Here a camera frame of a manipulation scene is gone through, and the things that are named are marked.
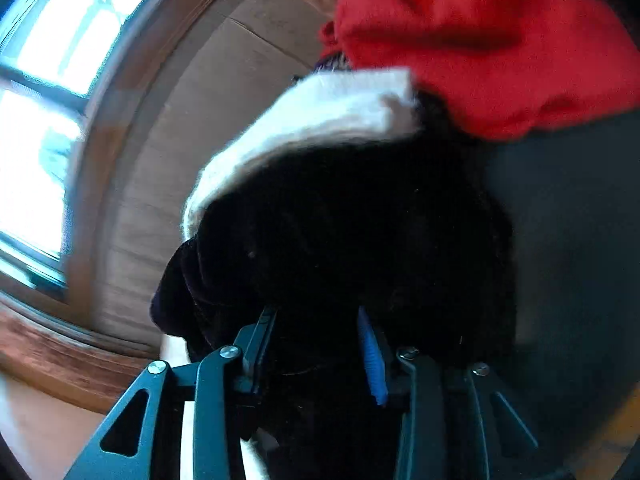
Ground white knitted sweater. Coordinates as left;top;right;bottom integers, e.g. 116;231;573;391
181;67;419;240

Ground dark navy garment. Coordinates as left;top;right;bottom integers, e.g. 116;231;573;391
150;98;515;479

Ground red garment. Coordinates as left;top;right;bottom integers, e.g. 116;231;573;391
320;0;639;141

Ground window with blue frame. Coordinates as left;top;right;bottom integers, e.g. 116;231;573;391
1;0;148;299

